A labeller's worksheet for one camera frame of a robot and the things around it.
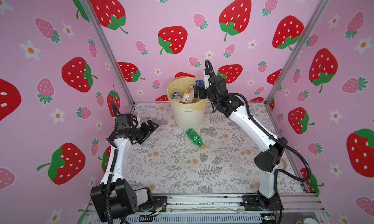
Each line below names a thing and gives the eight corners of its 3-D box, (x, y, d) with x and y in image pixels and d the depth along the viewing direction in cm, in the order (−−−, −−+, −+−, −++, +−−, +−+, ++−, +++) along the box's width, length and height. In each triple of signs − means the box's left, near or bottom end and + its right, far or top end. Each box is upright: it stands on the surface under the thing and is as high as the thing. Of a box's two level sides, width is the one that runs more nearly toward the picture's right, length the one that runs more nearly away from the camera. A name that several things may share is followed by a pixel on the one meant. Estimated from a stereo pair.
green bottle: (198, 151, 95) (198, 147, 90) (187, 134, 103) (187, 129, 99) (204, 148, 96) (205, 144, 92) (193, 131, 105) (193, 127, 101)
